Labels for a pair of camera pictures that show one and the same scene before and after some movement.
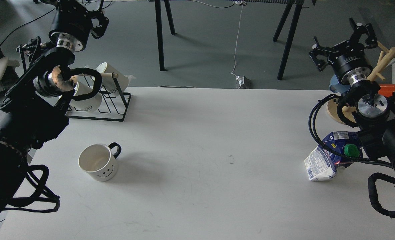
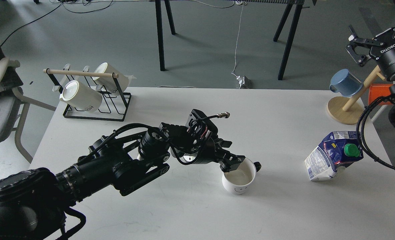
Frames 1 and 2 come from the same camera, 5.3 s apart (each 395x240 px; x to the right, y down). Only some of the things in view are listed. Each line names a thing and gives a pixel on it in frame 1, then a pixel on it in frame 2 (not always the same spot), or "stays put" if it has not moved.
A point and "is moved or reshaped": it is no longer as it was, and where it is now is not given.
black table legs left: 158,4 stays put
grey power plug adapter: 244,83 stays put
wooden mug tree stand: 350,111 stays put
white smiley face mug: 100,161 is moved or reshaped
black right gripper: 349,59 to 391,48
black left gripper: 73,24 to 196,142
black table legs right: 297,5 stays put
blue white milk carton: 340,150 stays put
